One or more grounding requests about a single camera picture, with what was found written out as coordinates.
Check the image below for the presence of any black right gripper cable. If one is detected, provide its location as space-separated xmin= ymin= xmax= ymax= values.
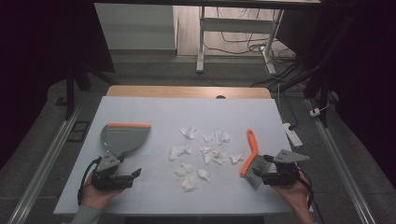
xmin=298 ymin=169 xmax=326 ymax=224

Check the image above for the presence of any grey dustpan with orange edge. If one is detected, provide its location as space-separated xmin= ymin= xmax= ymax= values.
xmin=100 ymin=122 xmax=152 ymax=160

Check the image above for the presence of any white cabinet panel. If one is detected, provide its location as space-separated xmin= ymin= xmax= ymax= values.
xmin=93 ymin=3 xmax=179 ymax=51

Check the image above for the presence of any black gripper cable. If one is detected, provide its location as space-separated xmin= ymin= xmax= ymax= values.
xmin=77 ymin=156 xmax=103 ymax=206
xmin=298 ymin=169 xmax=326 ymax=224

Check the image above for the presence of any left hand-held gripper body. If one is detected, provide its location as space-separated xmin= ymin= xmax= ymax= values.
xmin=91 ymin=151 xmax=134 ymax=191

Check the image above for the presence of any person's left hand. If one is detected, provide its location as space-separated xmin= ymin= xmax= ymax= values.
xmin=81 ymin=176 xmax=124 ymax=209

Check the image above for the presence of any pile of white paper scraps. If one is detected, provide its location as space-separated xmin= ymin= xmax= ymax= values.
xmin=167 ymin=124 xmax=247 ymax=192

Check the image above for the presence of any aluminium floor rail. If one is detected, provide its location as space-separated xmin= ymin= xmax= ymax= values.
xmin=6 ymin=101 xmax=87 ymax=224
xmin=305 ymin=98 xmax=377 ymax=224

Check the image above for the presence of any white power strip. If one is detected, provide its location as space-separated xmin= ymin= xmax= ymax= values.
xmin=281 ymin=122 xmax=304 ymax=148

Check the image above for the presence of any black tripod stand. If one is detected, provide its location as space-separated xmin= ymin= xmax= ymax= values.
xmin=55 ymin=60 xmax=118 ymax=121
xmin=270 ymin=18 xmax=353 ymax=129

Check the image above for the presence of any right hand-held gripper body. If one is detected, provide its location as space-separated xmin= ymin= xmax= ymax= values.
xmin=274 ymin=149 xmax=311 ymax=187

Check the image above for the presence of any white desk frame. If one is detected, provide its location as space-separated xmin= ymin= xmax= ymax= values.
xmin=195 ymin=6 xmax=285 ymax=76

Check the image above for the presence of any orange brush with grey bristles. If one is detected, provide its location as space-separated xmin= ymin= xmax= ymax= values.
xmin=239 ymin=129 xmax=275 ymax=191

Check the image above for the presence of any tangle of black floor cables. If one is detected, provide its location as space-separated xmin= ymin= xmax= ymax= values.
xmin=204 ymin=7 xmax=300 ymax=88

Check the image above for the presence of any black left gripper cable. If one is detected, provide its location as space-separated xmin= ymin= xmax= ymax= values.
xmin=77 ymin=156 xmax=103 ymax=206

